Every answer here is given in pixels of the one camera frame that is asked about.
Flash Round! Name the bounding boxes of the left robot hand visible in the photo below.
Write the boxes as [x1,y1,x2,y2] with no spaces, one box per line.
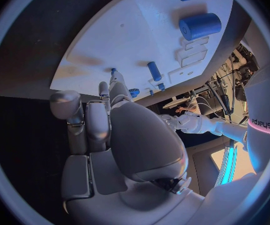
[160,113,186,133]

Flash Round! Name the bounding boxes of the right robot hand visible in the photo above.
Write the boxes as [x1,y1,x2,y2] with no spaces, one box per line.
[48,70,206,225]

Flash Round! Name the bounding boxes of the white task board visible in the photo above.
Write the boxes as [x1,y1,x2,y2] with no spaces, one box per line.
[49,0,234,102]

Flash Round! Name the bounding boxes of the person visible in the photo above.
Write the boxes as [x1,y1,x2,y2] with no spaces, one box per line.
[175,105,199,114]

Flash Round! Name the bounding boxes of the workshop rack with equipment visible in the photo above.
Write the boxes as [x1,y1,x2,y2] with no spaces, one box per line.
[205,42,261,118]

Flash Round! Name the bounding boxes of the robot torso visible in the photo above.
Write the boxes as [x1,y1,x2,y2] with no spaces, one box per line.
[241,58,270,176]

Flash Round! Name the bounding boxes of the thick blue cylinder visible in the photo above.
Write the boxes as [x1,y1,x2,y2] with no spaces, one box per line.
[178,12,222,42]

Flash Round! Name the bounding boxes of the white cable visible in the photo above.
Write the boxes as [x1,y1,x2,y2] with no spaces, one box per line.
[187,96,240,126]

